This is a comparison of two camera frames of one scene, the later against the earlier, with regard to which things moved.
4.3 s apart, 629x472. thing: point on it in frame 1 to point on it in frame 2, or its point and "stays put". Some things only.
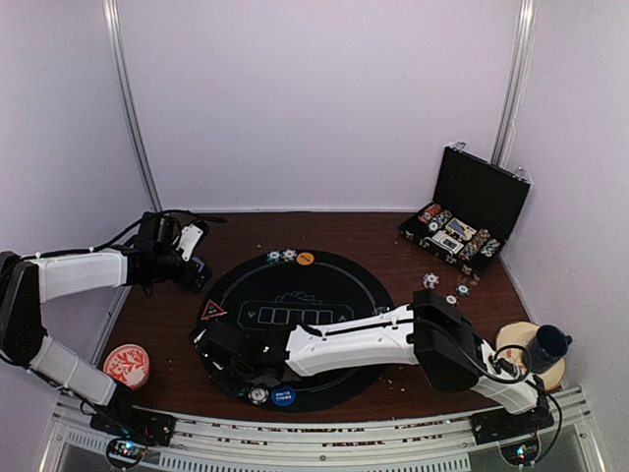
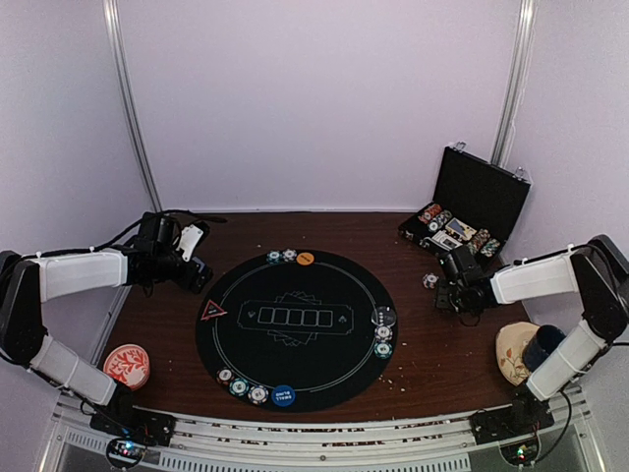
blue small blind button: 283,395 stays put
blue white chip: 257,394 stays put
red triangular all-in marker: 212,310 stays put
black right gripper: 226,385 to 442,299
